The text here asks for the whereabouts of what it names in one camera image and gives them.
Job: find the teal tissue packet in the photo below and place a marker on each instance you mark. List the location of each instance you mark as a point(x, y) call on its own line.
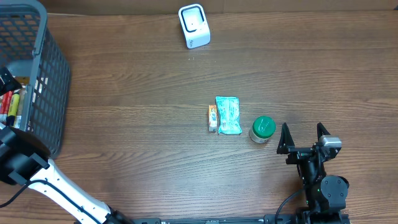
point(229, 114)

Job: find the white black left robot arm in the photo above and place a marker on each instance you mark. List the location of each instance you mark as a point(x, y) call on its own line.
point(26, 161)

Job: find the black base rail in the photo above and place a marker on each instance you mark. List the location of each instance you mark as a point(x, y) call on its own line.
point(267, 219)

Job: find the red snack bar packet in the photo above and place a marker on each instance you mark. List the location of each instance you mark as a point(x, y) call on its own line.
point(5, 106)

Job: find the beige snack pouch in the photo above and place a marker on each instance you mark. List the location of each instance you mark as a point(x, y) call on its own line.
point(24, 81)

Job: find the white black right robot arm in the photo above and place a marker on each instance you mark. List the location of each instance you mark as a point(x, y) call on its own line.
point(325, 194)

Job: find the yellow black marker pen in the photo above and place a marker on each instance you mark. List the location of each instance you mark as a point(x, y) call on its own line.
point(13, 107)

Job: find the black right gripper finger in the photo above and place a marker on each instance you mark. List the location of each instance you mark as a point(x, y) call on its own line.
point(321, 131)
point(286, 142)

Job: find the white barcode scanner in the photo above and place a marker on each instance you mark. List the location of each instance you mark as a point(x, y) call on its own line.
point(194, 25)

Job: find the grey plastic basket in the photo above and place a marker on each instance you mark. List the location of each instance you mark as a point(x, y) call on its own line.
point(28, 49)

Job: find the green lid jar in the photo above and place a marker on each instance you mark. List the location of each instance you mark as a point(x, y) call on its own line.
point(262, 129)

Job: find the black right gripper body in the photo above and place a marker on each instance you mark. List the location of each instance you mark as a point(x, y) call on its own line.
point(298, 154)

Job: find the orange tissue packet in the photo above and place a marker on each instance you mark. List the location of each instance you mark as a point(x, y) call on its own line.
point(212, 118)

